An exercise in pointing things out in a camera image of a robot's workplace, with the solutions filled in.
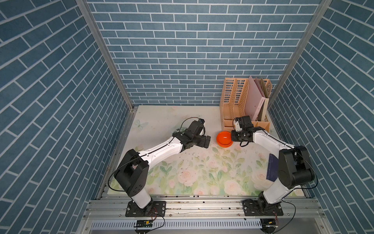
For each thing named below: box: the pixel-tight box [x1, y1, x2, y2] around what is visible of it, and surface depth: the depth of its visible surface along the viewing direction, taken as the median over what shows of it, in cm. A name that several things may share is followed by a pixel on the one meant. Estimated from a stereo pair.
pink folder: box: [244, 75, 266, 122], surface depth 98 cm
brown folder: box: [257, 78, 270, 122], surface depth 93 cm
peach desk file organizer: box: [263, 78, 273, 98], surface depth 105 cm
